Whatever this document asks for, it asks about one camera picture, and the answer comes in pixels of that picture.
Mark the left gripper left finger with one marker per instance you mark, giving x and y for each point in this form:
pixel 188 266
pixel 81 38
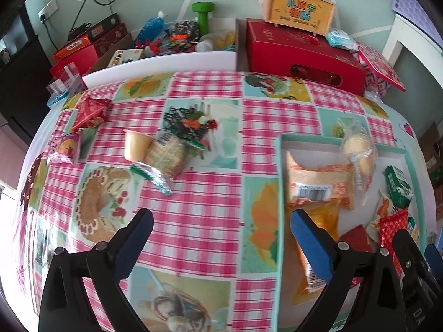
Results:
pixel 65 304

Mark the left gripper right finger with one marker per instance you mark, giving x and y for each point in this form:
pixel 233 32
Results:
pixel 378 305

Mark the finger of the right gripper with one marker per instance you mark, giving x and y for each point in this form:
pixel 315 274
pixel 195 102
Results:
pixel 433 258

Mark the green white walnut cake packet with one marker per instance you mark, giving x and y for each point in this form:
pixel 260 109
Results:
pixel 413 229

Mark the long red patterned snack packet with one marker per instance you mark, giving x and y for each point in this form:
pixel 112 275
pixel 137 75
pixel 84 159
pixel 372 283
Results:
pixel 388 227

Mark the amber translucent snack packet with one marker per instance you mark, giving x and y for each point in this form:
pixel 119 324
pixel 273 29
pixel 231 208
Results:
pixel 315 231

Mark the green white snack packet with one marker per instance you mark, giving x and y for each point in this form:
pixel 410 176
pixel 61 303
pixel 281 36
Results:
pixel 398 187

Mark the clear packet with round bun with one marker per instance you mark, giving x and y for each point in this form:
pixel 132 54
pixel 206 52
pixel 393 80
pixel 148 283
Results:
pixel 359 150

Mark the pink fruit snack packet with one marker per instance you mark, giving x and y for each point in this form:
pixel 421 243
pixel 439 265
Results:
pixel 67 150

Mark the yellow jelly cup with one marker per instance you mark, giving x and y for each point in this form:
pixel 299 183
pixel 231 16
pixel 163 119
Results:
pixel 136 145

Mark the dark red milk biscuit packet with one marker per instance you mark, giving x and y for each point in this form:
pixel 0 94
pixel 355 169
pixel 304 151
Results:
pixel 357 239

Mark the orange barcode bread packet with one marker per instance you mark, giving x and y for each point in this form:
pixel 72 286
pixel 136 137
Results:
pixel 331 183

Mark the cream orange snack packet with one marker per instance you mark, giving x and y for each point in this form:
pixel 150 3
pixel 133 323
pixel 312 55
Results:
pixel 384 208

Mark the white tray with teal rim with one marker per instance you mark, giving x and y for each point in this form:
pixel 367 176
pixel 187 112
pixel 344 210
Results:
pixel 315 151

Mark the clear packet with green edges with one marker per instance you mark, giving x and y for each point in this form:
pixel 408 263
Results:
pixel 165 158

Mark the red patterned lid box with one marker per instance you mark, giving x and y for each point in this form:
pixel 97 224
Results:
pixel 380 76

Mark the red triangular snack packet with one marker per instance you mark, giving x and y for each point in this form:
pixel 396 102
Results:
pixel 91 113

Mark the clear plastic box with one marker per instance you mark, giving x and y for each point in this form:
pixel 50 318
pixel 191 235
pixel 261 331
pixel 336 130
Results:
pixel 66 83

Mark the black cabinet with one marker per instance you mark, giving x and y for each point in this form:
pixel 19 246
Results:
pixel 25 73

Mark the light blue tissue pack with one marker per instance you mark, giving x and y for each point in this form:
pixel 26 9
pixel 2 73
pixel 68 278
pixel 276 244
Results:
pixel 339 39

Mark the large red box at left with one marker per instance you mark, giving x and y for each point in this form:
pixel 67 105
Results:
pixel 83 59

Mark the orange red flat box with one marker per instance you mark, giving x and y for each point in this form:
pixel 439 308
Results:
pixel 72 47

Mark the white card game box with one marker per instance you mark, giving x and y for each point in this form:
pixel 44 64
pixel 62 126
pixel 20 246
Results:
pixel 125 56

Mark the purple perforated basket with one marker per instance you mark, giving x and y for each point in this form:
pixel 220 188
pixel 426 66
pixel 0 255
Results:
pixel 412 11

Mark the large red gift box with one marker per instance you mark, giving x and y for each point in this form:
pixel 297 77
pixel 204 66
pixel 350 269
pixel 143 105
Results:
pixel 285 51

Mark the cardboard box of clutter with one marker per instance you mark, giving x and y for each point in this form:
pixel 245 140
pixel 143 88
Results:
pixel 181 37

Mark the white foam board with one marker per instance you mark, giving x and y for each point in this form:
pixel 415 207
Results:
pixel 182 62

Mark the blue water bottle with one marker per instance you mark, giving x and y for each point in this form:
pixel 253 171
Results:
pixel 150 31

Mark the orange handbag gift box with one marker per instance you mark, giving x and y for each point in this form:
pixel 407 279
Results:
pixel 314 16

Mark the clear plastic bottle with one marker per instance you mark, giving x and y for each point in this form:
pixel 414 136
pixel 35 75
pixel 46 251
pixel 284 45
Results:
pixel 219 41

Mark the green dumbbell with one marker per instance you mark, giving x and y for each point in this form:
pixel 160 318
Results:
pixel 202 9

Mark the white shelf frame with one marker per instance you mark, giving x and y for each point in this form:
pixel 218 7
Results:
pixel 404 34

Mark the wall power socket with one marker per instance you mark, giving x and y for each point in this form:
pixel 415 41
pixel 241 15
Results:
pixel 48 10

